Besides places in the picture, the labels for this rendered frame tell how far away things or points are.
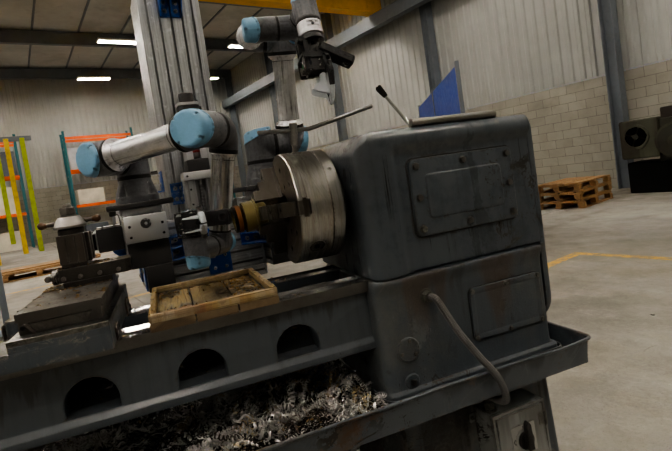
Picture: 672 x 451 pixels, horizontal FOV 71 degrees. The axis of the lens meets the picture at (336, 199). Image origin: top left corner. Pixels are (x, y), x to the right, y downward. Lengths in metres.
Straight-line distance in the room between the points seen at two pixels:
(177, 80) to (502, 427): 1.71
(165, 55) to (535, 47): 11.14
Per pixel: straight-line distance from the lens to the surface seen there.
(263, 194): 1.34
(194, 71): 2.13
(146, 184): 1.84
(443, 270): 1.32
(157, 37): 2.14
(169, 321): 1.16
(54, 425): 1.27
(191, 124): 1.47
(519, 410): 1.52
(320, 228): 1.22
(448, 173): 1.32
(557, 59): 12.34
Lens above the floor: 1.16
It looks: 3 degrees down
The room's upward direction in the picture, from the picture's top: 8 degrees counter-clockwise
